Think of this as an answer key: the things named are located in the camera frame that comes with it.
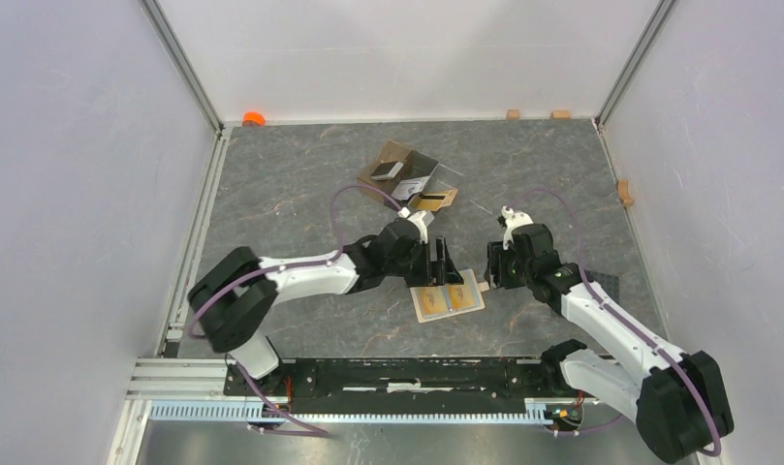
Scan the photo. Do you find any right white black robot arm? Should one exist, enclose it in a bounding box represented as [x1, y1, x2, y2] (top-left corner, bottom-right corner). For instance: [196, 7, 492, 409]
[486, 213, 735, 464]

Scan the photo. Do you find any curved wooden block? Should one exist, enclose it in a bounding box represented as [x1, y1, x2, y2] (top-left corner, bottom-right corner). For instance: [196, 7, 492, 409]
[616, 179, 635, 208]

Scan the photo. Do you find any beige leather card holder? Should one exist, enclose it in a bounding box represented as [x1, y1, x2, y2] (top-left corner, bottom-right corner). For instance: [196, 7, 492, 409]
[410, 269, 489, 324]

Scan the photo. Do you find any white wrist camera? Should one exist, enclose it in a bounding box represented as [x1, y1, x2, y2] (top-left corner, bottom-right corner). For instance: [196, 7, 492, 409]
[397, 207, 434, 243]
[498, 205, 534, 250]

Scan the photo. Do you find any orange round cap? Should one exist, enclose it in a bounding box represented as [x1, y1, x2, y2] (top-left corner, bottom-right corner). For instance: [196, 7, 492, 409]
[241, 111, 266, 126]

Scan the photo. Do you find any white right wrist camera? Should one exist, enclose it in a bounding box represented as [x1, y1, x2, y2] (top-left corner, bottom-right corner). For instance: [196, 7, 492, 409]
[498, 205, 534, 250]

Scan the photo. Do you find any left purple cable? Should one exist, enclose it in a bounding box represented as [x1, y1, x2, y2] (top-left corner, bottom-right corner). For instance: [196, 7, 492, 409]
[185, 184, 412, 439]

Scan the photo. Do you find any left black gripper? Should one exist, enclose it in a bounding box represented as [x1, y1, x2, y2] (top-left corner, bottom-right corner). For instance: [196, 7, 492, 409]
[385, 236, 462, 288]

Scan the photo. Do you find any small wooden block right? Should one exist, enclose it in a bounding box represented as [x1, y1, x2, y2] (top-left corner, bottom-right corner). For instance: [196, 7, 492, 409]
[550, 109, 572, 120]

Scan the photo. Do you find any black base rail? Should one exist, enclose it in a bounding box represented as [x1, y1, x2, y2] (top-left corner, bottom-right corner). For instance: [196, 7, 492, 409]
[256, 356, 591, 415]

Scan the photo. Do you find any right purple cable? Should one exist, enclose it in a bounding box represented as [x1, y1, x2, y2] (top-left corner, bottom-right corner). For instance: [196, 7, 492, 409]
[503, 187, 723, 458]

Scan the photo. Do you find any gold VIP card stack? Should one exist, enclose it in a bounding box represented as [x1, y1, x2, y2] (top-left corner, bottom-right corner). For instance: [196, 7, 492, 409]
[409, 189, 458, 213]

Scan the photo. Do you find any black and white card stack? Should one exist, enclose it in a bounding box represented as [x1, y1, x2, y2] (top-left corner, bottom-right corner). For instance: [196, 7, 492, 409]
[369, 161, 405, 181]

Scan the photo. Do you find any purple cable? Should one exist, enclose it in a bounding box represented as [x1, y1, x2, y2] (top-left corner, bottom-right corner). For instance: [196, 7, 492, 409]
[503, 187, 723, 458]
[185, 184, 412, 439]

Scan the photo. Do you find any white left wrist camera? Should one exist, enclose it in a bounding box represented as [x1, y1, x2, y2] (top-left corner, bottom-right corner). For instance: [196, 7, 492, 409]
[397, 207, 434, 243]

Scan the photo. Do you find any dark grey studded baseplate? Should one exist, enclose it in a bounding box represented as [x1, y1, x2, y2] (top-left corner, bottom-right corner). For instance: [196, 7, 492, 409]
[585, 269, 620, 302]

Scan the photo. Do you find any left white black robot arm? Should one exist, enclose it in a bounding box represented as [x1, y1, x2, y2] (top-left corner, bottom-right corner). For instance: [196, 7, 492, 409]
[187, 218, 464, 395]

